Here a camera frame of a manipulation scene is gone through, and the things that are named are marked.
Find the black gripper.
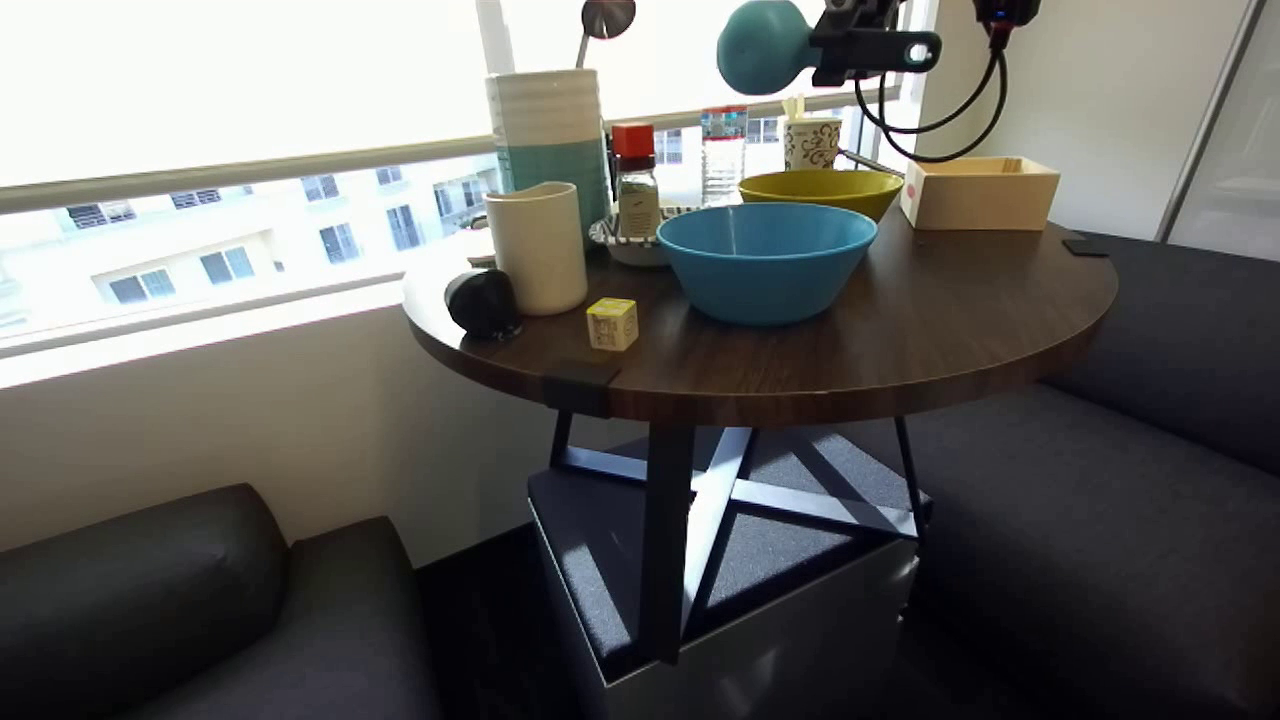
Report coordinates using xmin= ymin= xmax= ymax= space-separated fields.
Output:
xmin=805 ymin=0 xmax=946 ymax=76

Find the blue plastic ladle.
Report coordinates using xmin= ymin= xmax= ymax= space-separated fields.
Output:
xmin=711 ymin=0 xmax=824 ymax=99

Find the yellow plastic bowl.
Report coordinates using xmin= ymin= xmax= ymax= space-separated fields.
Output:
xmin=737 ymin=165 xmax=908 ymax=226

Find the blue plastic bowl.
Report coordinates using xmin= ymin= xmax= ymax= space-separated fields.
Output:
xmin=651 ymin=201 xmax=885 ymax=332

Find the floral patterned cup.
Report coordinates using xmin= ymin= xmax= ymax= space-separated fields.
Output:
xmin=779 ymin=111 xmax=850 ymax=175

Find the clear plastic water bottle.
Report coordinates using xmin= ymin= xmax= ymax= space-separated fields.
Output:
xmin=700 ymin=99 xmax=753 ymax=209

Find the white roller window blind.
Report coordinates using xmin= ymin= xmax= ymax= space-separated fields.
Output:
xmin=0 ymin=0 xmax=497 ymax=214
xmin=497 ymin=0 xmax=926 ymax=123

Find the light wooden box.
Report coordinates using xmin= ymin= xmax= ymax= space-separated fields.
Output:
xmin=900 ymin=151 xmax=1063 ymax=235

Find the metal spoon in canister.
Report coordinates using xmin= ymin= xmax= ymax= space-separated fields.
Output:
xmin=572 ymin=0 xmax=639 ymax=72

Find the red lidded spice jar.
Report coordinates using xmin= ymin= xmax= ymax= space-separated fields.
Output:
xmin=607 ymin=120 xmax=669 ymax=243

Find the small glass dish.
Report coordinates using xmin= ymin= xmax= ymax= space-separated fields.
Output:
xmin=585 ymin=213 xmax=675 ymax=271

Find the round dark wooden table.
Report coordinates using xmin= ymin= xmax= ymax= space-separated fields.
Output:
xmin=399 ymin=194 xmax=1121 ymax=670

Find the white and teal striped canister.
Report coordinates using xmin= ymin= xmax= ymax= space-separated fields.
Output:
xmin=485 ymin=67 xmax=613 ymax=233

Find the small yellow cube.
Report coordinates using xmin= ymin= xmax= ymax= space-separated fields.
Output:
xmin=585 ymin=297 xmax=644 ymax=356

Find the plain cream cup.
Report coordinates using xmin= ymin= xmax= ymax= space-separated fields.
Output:
xmin=485 ymin=180 xmax=593 ymax=318

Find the dark grey fabric sofa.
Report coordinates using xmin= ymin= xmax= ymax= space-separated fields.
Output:
xmin=904 ymin=233 xmax=1280 ymax=720

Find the black leather armchair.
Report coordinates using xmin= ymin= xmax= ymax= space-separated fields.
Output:
xmin=0 ymin=479 xmax=443 ymax=720

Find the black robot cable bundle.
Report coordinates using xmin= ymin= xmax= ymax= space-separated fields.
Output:
xmin=854 ymin=16 xmax=1018 ymax=169

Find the black ladle with metal handle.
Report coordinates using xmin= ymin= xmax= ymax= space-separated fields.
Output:
xmin=441 ymin=263 xmax=529 ymax=342

